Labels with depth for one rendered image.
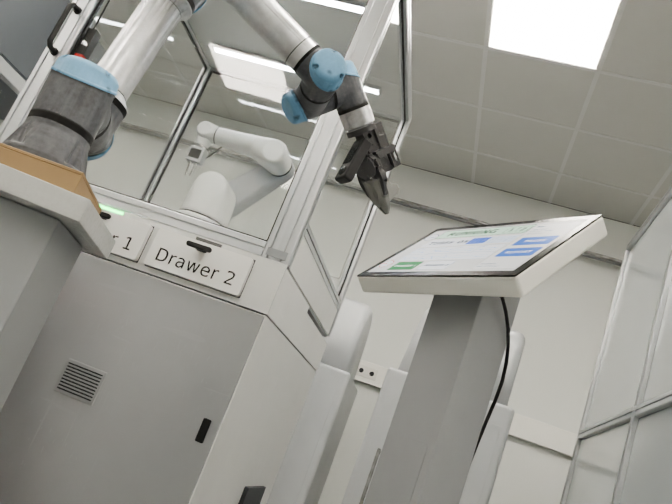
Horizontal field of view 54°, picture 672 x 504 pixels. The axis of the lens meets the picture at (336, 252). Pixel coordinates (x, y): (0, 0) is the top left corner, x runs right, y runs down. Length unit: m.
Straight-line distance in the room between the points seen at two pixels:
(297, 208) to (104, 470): 0.84
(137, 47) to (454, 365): 0.95
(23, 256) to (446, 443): 0.90
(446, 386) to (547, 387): 3.46
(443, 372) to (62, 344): 1.03
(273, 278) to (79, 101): 0.76
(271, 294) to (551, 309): 3.48
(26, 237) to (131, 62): 0.49
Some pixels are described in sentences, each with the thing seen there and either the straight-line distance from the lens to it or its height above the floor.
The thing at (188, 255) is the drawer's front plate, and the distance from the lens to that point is 1.85.
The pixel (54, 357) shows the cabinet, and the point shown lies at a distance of 1.95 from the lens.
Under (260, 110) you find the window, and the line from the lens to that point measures 2.03.
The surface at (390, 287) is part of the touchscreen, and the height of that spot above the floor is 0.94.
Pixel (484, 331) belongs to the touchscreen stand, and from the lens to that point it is 1.52.
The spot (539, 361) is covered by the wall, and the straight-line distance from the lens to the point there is 4.94.
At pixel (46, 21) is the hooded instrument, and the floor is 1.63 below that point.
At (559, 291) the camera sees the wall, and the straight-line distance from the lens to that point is 5.09.
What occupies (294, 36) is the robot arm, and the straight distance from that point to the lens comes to 1.41.
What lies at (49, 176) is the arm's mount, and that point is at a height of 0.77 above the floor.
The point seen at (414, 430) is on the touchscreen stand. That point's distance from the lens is 1.50.
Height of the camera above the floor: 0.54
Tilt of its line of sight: 16 degrees up
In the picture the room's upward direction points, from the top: 21 degrees clockwise
